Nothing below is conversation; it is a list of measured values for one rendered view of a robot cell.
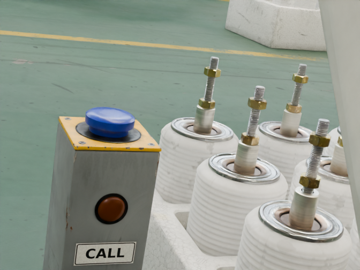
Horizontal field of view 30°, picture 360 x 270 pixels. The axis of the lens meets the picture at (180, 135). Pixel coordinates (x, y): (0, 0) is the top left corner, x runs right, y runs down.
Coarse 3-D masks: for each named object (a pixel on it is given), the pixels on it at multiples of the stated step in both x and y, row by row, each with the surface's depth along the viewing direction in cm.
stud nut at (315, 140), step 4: (312, 132) 57; (312, 136) 56; (316, 136) 56; (320, 136) 56; (328, 136) 57; (312, 140) 56; (316, 140) 56; (320, 140) 56; (324, 140) 56; (328, 140) 56; (312, 144) 56; (316, 144) 56; (320, 144) 56; (324, 144) 56; (328, 144) 56
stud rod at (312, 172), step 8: (320, 120) 56; (320, 128) 56; (312, 152) 57; (320, 152) 57; (312, 160) 57; (320, 160) 57; (312, 168) 57; (312, 176) 57; (304, 192) 58; (312, 192) 58
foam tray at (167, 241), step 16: (160, 208) 74; (176, 208) 75; (160, 224) 71; (176, 224) 71; (160, 240) 70; (176, 240) 68; (192, 240) 68; (144, 256) 74; (160, 256) 70; (176, 256) 66; (192, 256) 65; (208, 256) 66; (224, 256) 66
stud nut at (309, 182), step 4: (304, 172) 58; (304, 176) 57; (300, 180) 58; (304, 180) 57; (308, 180) 57; (312, 180) 57; (316, 180) 57; (320, 180) 58; (304, 184) 57; (308, 184) 57; (312, 184) 57; (316, 184) 57; (312, 188) 57; (316, 188) 57
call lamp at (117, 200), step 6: (108, 198) 53; (114, 198) 53; (120, 198) 53; (102, 204) 53; (108, 204) 53; (114, 204) 53; (120, 204) 53; (102, 210) 53; (108, 210) 53; (114, 210) 53; (120, 210) 53; (102, 216) 53; (108, 216) 53; (114, 216) 53; (120, 216) 53
